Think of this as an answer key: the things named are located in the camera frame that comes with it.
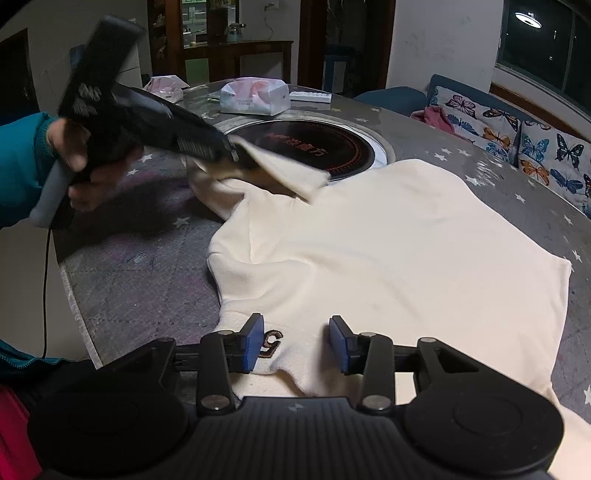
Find person's left hand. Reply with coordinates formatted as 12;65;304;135
46;118;143;212

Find pink tissue pack far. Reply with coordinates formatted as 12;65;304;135
143;75;189;103

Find pink cloth on sofa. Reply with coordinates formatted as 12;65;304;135
422;106;467;140

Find white pink tissue pack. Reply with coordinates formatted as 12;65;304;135
219;77;290;117

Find butterfly cushion left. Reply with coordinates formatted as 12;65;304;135
429;87;522;163

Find dark window with frame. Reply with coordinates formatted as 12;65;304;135
497;0;590;112

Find teal sleeve left forearm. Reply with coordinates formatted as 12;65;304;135
0;112;56;228

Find blue corner sofa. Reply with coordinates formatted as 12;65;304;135
353;73;591;213

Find round black induction cooktop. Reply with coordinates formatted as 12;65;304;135
228;120;396;182

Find dark wooden side table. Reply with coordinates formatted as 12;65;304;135
176;40;293;84

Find butterfly cushion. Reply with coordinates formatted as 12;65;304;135
429;87;522;163
517;121;591;217

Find white remote control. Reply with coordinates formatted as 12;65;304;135
290;91;332;104

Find cream white sweater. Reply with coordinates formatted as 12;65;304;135
185;136;591;480

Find butterfly cushion right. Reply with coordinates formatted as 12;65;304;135
517;121;591;217

